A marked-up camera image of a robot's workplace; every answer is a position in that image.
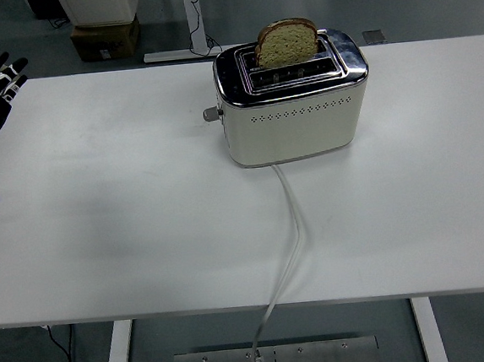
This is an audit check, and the grey toaster lever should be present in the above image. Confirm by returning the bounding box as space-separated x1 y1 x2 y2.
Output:
202 105 226 124

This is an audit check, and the cream and chrome toaster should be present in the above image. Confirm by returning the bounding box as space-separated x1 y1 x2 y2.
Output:
210 24 378 170

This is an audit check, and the black box on floor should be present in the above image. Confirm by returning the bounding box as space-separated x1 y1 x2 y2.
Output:
30 0 68 21

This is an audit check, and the brown cardboard box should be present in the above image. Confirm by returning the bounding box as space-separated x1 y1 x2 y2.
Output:
68 14 144 64

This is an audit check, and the white appliance housing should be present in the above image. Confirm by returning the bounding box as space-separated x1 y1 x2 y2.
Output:
56 0 142 30

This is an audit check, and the white table leg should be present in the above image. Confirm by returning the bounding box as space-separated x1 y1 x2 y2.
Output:
408 294 450 362
97 319 137 362

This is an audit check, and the brown bread slice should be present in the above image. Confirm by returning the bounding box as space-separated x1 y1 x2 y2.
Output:
252 16 322 70

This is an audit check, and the grey floor socket plate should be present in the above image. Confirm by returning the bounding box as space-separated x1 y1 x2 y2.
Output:
362 29 389 45

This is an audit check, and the thin black floor cable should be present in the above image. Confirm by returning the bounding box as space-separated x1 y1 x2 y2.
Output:
48 14 72 30

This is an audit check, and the white desk leg frame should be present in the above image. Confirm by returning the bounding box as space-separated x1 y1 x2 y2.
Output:
138 0 224 65

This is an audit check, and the black cable by desk leg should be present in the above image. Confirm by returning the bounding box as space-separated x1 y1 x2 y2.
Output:
186 0 223 59

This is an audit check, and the white power cable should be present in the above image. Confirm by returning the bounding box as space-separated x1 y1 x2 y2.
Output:
234 162 313 362

